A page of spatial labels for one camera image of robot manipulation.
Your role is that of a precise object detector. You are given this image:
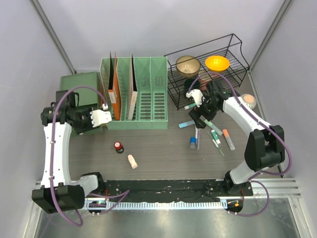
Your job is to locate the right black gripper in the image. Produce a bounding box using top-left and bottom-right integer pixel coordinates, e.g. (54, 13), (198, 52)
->
(189, 95), (220, 129)

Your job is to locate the light blue highlighter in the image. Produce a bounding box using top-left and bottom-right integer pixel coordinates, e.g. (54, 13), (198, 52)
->
(178, 120), (195, 128)

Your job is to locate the green highlighter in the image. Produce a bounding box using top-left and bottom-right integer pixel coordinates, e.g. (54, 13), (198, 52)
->
(204, 119), (223, 135)

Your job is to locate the drawer box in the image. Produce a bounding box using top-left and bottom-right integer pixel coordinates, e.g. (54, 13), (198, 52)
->
(59, 72), (102, 112)

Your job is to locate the orange folder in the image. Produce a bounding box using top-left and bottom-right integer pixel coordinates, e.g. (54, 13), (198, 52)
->
(108, 53), (121, 121)

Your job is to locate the white folder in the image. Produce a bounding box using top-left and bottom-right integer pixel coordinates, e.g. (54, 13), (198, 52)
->
(127, 55), (138, 120)

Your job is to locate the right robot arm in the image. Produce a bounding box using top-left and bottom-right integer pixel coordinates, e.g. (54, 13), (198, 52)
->
(186, 80), (285, 196)

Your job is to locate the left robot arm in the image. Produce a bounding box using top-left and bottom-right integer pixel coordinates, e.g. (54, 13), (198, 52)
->
(32, 90), (106, 214)

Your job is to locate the green white glue stick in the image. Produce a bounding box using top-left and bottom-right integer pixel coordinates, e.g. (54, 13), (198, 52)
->
(184, 103), (196, 110)

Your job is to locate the small green glue stick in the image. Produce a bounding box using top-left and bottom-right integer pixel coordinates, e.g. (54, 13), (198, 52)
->
(211, 129), (221, 145)

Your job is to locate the pink mug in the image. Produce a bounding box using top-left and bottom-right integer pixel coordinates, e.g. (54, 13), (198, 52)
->
(198, 70), (216, 91)

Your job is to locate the dark green mug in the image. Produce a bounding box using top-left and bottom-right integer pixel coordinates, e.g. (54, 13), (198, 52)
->
(184, 78), (200, 94)

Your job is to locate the blue grey bottle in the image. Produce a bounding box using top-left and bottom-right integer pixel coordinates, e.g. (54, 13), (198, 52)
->
(189, 137), (197, 150)

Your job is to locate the green pen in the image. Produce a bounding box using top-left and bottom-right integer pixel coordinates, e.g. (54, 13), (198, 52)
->
(207, 131), (224, 157)

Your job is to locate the orange highlighter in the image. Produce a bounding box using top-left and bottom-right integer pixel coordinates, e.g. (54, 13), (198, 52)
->
(222, 129), (235, 151)

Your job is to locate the green file organizer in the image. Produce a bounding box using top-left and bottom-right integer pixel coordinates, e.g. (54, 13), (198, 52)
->
(100, 57), (168, 130)

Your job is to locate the brown glass bowl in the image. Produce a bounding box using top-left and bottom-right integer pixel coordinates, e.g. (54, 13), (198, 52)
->
(176, 56), (201, 78)

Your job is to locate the red black stamp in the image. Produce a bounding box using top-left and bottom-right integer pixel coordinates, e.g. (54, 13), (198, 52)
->
(114, 141), (124, 154)

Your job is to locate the orange bowl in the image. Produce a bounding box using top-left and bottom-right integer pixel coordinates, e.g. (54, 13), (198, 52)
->
(205, 56), (230, 73)

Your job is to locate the striped ceramic mug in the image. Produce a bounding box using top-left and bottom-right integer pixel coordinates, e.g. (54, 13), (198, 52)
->
(241, 94), (257, 110)

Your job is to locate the pink eraser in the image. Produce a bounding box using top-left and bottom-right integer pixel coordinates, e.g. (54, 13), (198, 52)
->
(128, 155), (138, 169)

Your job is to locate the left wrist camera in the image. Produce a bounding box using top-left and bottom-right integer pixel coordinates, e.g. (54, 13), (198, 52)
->
(90, 104), (112, 128)

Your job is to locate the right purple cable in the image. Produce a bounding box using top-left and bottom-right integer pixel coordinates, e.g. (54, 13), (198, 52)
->
(188, 71), (293, 218)

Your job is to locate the black wire rack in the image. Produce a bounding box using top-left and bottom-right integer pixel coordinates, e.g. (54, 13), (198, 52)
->
(165, 33), (250, 109)

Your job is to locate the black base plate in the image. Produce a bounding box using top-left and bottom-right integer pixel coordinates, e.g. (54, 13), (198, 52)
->
(104, 179), (253, 203)

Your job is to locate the white cable tray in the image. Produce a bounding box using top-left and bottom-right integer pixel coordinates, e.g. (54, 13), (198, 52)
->
(83, 199), (227, 211)

